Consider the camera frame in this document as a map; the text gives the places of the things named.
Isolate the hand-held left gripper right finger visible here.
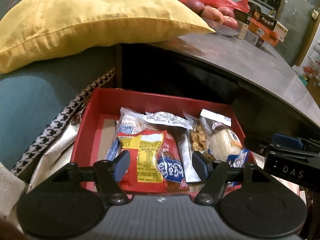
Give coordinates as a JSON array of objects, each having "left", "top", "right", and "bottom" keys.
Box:
[{"left": 192, "top": 151, "right": 274, "bottom": 204}]

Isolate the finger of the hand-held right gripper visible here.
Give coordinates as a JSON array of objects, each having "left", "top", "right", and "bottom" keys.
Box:
[
  {"left": 259, "top": 144, "right": 320, "bottom": 160},
  {"left": 272, "top": 134, "right": 320, "bottom": 153}
]

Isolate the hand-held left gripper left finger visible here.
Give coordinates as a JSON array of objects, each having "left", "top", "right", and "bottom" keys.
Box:
[{"left": 49, "top": 150, "right": 131, "bottom": 205}]

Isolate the white silver barcode packet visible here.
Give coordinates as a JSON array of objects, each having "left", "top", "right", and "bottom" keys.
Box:
[{"left": 178, "top": 130, "right": 202, "bottom": 183}]

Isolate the yellow red snack packet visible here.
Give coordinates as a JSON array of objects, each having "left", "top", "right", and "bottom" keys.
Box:
[{"left": 117, "top": 129, "right": 168, "bottom": 190}]

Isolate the clear waffle packet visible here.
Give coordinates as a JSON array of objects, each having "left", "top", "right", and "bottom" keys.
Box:
[{"left": 184, "top": 110, "right": 215, "bottom": 162}]

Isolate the blue snack packet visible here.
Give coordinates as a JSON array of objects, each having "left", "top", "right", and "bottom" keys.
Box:
[{"left": 226, "top": 149, "right": 252, "bottom": 188}]

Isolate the red jelly packet blue label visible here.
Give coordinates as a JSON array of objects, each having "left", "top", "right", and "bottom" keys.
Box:
[{"left": 140, "top": 127, "right": 189, "bottom": 190}]

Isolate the small white cake packet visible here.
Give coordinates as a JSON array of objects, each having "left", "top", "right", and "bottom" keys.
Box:
[{"left": 200, "top": 109, "right": 244, "bottom": 162}]

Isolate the blue white bread packet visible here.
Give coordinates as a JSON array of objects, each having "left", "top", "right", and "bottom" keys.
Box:
[{"left": 106, "top": 107, "right": 143, "bottom": 160}]

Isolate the red cardboard box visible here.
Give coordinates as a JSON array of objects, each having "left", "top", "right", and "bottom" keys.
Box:
[{"left": 70, "top": 87, "right": 258, "bottom": 197}]

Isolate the silver foil sheet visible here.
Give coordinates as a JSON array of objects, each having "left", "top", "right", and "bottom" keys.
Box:
[{"left": 29, "top": 112, "right": 84, "bottom": 189}]

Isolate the cluttered shelf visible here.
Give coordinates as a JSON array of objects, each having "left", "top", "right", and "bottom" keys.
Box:
[{"left": 290, "top": 42, "right": 320, "bottom": 93}]

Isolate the dark coffee table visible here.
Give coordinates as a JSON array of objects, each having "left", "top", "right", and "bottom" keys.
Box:
[{"left": 117, "top": 27, "right": 320, "bottom": 143}]

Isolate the blue cushion houndstooth trim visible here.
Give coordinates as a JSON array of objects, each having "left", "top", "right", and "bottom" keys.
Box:
[{"left": 0, "top": 66, "right": 117, "bottom": 178}]

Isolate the cream fleece blanket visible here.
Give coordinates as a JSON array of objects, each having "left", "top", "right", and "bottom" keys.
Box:
[{"left": 0, "top": 162, "right": 27, "bottom": 218}]

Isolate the orange white carton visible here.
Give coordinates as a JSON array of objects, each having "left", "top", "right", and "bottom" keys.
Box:
[{"left": 250, "top": 9, "right": 288, "bottom": 42}]

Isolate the glass fruit bowl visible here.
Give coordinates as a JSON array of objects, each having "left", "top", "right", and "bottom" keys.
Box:
[{"left": 202, "top": 17, "right": 242, "bottom": 37}]

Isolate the small dark box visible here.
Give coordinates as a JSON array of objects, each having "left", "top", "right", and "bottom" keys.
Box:
[{"left": 235, "top": 12, "right": 252, "bottom": 27}]

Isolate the red apple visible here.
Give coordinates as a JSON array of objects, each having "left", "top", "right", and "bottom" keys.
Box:
[
  {"left": 217, "top": 7, "right": 235, "bottom": 18},
  {"left": 222, "top": 16, "right": 239, "bottom": 28},
  {"left": 186, "top": 0, "right": 205, "bottom": 13},
  {"left": 201, "top": 6, "right": 224, "bottom": 23}
]

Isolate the yellow pillow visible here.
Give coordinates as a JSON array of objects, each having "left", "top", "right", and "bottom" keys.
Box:
[{"left": 0, "top": 0, "right": 217, "bottom": 74}]

